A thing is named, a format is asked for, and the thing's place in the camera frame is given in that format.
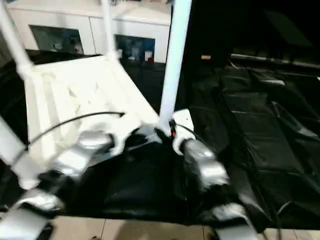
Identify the white plastic table leg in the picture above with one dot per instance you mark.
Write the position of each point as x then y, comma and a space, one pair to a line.
108, 27
173, 62
15, 45
15, 155

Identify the white plastic table top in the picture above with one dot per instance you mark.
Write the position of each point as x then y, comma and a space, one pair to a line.
82, 82

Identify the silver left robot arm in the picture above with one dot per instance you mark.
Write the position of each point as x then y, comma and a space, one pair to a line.
82, 150

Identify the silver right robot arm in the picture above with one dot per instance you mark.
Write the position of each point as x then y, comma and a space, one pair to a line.
207, 162

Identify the black work mat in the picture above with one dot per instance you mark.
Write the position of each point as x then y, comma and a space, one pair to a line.
250, 125

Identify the small yellow label tag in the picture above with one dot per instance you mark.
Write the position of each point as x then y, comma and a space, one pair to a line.
205, 57

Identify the white glass door cabinet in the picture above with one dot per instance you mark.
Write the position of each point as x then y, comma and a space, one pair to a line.
62, 17

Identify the grey curtain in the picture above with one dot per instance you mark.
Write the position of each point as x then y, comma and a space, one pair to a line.
3, 50

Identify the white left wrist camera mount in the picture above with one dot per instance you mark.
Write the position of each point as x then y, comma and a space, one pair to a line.
120, 140

